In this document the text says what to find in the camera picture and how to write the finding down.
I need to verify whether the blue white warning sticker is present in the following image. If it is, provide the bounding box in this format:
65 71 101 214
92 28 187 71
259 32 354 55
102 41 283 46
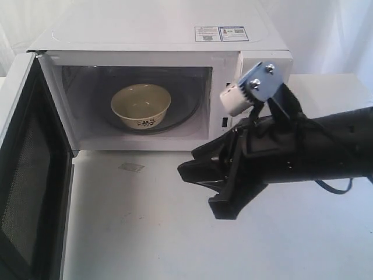
194 26 249 42

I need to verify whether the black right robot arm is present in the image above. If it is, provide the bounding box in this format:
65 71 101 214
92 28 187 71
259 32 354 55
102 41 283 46
178 85 372 220

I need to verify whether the white microwave door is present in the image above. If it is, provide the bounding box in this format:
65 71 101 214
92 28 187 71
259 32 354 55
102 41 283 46
1 52 73 279

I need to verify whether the white microwave oven body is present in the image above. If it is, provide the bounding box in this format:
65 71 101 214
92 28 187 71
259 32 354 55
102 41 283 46
29 1 293 151

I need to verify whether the cream floral ceramic bowl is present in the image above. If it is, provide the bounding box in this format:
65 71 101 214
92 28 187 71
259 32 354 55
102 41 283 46
110 83 171 130

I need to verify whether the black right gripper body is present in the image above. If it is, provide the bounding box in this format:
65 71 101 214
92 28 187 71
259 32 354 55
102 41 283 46
221 118 309 204

